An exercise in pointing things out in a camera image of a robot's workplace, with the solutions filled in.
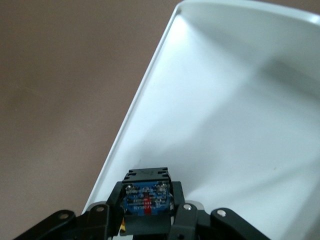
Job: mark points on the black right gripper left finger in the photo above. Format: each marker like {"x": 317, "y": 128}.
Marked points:
{"x": 87, "y": 225}

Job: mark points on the brown paper table cover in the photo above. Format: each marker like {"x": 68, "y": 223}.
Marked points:
{"x": 62, "y": 87}

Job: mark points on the green push button switch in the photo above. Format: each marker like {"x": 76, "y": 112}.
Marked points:
{"x": 147, "y": 197}

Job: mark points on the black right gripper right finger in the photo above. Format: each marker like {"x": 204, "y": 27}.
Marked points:
{"x": 200, "y": 227}

